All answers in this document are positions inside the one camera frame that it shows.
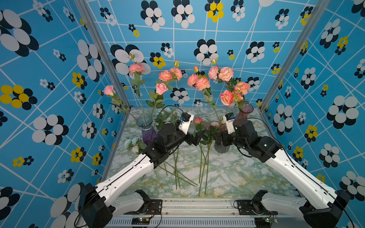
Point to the single pink rose stem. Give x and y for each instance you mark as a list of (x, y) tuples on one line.
[(229, 98)]

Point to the pink peony flower stem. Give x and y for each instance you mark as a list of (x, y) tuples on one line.
[(222, 75)]

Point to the front pink grey glass vase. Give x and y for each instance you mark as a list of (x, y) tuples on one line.
[(221, 145)]

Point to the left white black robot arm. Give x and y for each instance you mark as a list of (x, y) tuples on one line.
[(97, 204)]

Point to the left controller circuit board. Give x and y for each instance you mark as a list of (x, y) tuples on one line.
[(140, 221)]

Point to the aluminium front rail frame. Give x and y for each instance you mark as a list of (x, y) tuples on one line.
[(196, 212)]

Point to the right corner aluminium post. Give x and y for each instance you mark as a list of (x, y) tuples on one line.
[(302, 38)]

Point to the pink grey glass vase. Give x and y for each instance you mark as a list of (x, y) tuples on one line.
[(244, 110), (221, 145)]

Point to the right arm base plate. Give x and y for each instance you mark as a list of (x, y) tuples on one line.
[(247, 207)]

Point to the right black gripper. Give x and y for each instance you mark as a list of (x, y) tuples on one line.
[(224, 135)]

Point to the left corner aluminium post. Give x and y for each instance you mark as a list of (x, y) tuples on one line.
[(94, 33)]

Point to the right controller circuit board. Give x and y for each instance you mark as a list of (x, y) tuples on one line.
[(265, 222)]

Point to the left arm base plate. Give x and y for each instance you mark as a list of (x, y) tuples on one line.
[(151, 207)]

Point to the rear pink grey glass vase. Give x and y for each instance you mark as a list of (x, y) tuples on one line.
[(244, 110)]

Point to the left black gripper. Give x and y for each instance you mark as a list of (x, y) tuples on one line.
[(197, 135)]

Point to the pile of artificial flowers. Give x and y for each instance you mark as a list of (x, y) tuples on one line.
[(178, 177)]

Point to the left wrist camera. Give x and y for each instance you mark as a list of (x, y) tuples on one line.
[(185, 121)]

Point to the blue purple glass vase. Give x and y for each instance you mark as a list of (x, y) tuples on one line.
[(149, 134)]

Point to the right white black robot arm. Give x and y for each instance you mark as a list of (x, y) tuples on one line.
[(320, 205)]

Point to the controller circuit board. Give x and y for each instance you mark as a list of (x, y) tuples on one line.
[(265, 222), (140, 221)]

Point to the corner aluminium post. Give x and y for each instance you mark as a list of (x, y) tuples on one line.
[(302, 38), (94, 33)]

